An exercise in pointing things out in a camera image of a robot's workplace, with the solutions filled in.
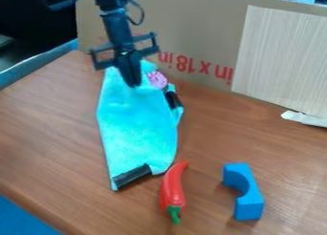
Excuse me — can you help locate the light wooden board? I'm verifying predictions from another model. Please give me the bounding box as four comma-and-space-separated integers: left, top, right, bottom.
229, 4, 327, 119

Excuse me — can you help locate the blue arch block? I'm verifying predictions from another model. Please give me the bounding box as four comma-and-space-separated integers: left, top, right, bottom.
221, 162, 266, 222

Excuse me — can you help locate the white paper scrap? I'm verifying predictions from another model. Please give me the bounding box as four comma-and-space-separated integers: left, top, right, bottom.
279, 109, 327, 129

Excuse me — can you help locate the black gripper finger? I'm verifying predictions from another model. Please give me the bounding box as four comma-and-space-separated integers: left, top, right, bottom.
127, 51, 143, 89
113, 53, 133, 87

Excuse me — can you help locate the cardboard box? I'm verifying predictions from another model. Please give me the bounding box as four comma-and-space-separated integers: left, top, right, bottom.
75, 0, 327, 94

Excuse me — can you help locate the red toy pepper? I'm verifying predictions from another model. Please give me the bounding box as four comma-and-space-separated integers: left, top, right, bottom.
158, 160, 192, 226

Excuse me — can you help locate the pink toy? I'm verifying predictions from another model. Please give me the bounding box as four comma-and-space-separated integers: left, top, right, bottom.
146, 70, 169, 89

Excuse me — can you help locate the cyan cloth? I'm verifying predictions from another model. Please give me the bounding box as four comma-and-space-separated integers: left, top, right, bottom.
94, 58, 187, 192

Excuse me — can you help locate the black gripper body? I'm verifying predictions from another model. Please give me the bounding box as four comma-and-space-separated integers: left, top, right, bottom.
88, 32, 162, 72

